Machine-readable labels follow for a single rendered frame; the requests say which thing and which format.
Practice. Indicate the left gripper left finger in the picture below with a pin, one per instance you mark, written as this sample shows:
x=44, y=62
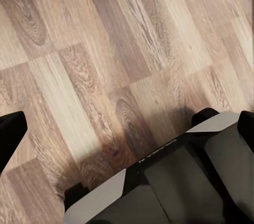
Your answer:
x=12, y=129

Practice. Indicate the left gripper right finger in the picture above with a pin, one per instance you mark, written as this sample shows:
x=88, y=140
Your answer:
x=246, y=127

